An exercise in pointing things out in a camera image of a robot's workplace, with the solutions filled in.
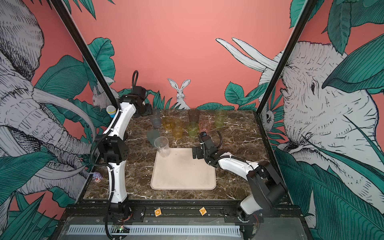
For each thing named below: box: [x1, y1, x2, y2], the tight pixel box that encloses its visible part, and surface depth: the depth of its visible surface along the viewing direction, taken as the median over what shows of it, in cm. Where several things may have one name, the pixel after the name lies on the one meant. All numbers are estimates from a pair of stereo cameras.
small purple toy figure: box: [92, 171, 104, 183], surface depth 85 cm
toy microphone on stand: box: [106, 105, 117, 118], surface depth 90 cm
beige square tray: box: [150, 147, 217, 191], surface depth 90 cm
